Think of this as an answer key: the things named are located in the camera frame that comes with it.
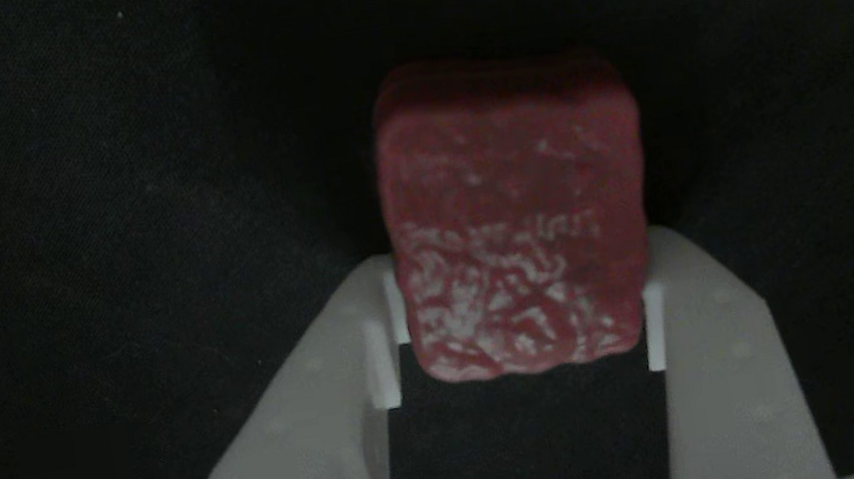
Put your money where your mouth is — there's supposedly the reddish brown toy block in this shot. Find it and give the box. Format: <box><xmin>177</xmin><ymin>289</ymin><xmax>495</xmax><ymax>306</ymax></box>
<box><xmin>359</xmin><ymin>26</ymin><xmax>680</xmax><ymax>394</ymax></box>

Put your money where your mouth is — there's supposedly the black desk mat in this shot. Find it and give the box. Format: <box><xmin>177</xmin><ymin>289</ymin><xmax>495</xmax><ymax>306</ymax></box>
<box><xmin>0</xmin><ymin>0</ymin><xmax>854</xmax><ymax>479</ymax></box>

